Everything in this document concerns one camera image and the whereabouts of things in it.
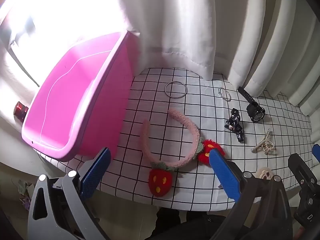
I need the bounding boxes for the pearl hair claw clip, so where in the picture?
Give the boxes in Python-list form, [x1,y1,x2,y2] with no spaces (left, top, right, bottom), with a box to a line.
[250,128,278,156]

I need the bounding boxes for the pink plastic basin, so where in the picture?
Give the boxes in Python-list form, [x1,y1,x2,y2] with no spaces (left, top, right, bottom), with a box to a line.
[21,30,140,162]

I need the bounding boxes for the white black checked tablecloth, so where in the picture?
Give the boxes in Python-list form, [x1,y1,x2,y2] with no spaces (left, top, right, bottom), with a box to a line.
[37,67,316,212]

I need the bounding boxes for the red metallic can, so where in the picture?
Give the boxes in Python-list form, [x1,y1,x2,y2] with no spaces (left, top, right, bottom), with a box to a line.
[13,101,29,124]

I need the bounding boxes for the large silver bangle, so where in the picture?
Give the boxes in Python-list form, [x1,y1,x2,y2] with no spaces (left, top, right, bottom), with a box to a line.
[164,81,188,99]

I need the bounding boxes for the dark cloth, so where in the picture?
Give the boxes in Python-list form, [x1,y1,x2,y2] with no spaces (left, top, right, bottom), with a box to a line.
[150,207,227,240]

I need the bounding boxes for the thin silver open bracelet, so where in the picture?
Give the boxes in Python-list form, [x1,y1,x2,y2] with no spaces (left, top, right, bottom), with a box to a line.
[218,87,232,102]

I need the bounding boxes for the pink knitted strawberry headband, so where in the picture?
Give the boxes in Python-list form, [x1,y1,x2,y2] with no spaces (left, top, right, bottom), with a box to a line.
[140,107,226,202]

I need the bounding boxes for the crumpled paper scraps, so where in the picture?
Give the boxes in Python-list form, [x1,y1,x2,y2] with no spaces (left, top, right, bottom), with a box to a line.
[17,179,36,211]

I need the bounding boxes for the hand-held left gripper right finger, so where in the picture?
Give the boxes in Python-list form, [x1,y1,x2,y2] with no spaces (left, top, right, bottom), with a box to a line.
[207,148,293,240]

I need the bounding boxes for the beige flower hair clip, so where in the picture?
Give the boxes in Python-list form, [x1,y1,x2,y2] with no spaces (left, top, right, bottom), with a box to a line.
[255,168,274,181]

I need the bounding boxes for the black wrist watch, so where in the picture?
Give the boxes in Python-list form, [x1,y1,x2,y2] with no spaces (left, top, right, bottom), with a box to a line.
[237,86,266,124]

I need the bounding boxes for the white curtain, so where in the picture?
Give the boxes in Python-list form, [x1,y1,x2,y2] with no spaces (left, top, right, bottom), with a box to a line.
[107,0,320,117]

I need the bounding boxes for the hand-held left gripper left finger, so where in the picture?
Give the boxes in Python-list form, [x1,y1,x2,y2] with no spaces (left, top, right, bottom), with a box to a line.
[27,147,112,240]

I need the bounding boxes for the black ribbon bow hair clip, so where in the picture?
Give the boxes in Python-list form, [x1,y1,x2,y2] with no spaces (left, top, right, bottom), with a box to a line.
[224,108,244,144]

